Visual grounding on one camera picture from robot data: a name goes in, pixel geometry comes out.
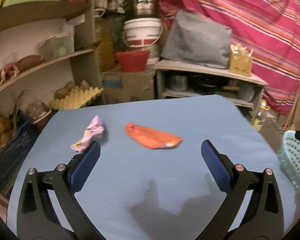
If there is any dark blue plastic crate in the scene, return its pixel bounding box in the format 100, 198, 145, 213
0, 119, 38, 191

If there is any wicker basket with potatoes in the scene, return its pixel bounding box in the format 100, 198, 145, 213
0, 113, 13, 158

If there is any white plastic bucket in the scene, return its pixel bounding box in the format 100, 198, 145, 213
122, 18, 163, 48

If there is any cardboard box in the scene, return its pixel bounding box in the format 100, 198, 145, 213
101, 66, 155, 104

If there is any yellow utensil holder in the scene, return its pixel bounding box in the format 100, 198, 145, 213
229, 43, 254, 77

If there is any yellow oil bottle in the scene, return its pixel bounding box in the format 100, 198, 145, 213
95, 16, 115, 72

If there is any striped red cloth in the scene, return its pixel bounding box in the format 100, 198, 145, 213
159, 0, 300, 115

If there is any pink candy wrapper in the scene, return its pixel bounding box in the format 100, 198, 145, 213
70, 115, 105, 153

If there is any light blue trash basket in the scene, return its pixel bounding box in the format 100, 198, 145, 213
278, 130, 300, 192

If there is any yellow egg tray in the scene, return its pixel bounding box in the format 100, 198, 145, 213
48, 87, 103, 110

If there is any blue table cloth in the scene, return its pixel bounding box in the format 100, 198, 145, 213
7, 95, 300, 239

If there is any orange snack packet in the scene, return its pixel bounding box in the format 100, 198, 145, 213
125, 123, 183, 150

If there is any clear bottle on floor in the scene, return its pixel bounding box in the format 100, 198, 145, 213
253, 100, 270, 132

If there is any steel cooking pot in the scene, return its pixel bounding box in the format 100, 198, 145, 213
122, 0, 159, 21

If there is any grey low shelf unit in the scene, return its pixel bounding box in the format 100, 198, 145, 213
154, 60, 268, 123

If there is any grey fabric cover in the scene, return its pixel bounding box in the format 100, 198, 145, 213
161, 11, 232, 69

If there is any wooden wall shelf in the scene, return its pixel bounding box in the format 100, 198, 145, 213
0, 0, 103, 111

